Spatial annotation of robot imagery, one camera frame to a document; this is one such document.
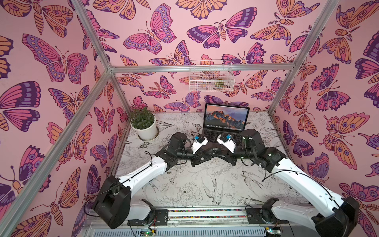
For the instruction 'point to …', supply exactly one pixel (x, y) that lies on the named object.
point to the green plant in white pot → (144, 122)
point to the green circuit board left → (152, 233)
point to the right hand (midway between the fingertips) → (219, 149)
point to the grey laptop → (220, 118)
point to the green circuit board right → (273, 231)
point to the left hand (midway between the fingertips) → (209, 156)
